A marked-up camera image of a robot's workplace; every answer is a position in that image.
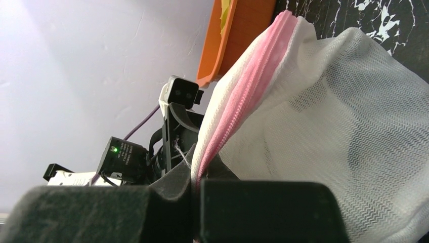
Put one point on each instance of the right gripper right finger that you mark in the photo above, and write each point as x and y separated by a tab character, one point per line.
233	210

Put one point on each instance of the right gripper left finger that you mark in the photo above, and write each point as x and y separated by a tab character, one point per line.
160	212

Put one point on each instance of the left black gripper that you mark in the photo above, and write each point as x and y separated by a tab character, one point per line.
168	144

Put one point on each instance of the white mesh laundry bag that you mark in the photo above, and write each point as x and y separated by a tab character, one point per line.
340	111

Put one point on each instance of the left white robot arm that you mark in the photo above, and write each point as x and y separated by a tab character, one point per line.
126	162

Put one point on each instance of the yellow bra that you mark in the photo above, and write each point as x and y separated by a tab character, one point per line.
225	6

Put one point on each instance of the orange plastic bin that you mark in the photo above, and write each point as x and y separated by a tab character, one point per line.
246	20

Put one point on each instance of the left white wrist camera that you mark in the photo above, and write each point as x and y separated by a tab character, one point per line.
181	91

